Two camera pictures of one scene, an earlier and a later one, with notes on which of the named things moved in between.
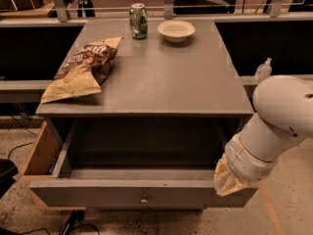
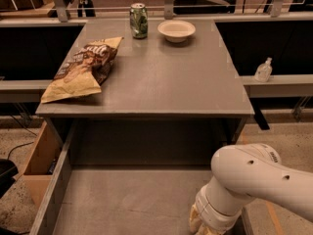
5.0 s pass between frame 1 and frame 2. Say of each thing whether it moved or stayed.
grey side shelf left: stayed
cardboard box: stayed
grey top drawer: moved
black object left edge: stayed
